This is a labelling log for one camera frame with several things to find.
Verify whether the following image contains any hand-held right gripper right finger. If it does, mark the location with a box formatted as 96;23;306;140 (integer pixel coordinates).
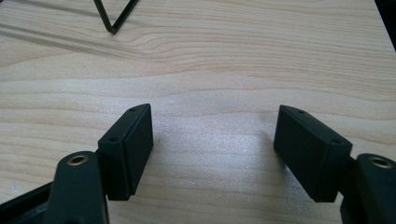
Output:
273;105;354;203

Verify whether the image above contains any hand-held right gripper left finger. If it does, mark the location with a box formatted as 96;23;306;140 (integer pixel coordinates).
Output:
96;103;155;202

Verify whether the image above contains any black metal wire rack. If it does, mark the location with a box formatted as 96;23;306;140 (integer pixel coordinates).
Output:
92;0;140;35

